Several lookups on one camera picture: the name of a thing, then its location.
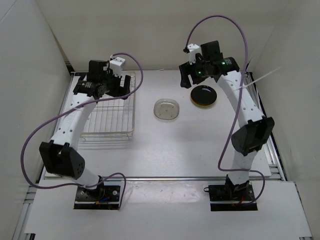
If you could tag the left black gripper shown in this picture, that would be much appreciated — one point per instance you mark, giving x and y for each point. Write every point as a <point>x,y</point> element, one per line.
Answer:
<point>119,91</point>

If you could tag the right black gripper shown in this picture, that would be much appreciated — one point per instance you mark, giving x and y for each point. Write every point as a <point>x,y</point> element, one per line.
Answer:
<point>185,70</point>

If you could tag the black plate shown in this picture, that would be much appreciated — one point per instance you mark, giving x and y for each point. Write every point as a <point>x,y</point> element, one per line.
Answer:
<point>203,94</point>

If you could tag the grey plate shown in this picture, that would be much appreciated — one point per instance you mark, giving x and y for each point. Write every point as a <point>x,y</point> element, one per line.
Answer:
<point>166,109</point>

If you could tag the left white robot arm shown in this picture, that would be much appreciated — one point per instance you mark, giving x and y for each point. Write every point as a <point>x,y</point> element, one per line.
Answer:
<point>59,154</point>

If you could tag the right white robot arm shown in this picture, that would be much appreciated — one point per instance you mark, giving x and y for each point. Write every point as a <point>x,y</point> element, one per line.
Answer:
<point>207,61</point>

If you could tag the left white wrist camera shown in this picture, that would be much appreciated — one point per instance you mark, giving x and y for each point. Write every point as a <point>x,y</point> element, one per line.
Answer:
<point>116,64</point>

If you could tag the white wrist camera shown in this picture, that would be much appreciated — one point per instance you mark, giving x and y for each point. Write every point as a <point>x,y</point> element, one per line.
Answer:
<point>192,49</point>
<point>116,64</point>

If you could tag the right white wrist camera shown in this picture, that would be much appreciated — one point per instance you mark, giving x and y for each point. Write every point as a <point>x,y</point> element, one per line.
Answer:
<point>192,49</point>

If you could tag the metal wire dish rack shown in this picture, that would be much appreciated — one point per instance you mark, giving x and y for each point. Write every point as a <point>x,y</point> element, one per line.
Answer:
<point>111,120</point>

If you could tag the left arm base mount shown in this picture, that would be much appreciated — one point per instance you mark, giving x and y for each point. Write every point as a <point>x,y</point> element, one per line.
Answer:
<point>104,197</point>

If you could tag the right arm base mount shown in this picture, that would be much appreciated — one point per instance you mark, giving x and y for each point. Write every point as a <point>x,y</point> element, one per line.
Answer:
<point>221,201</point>

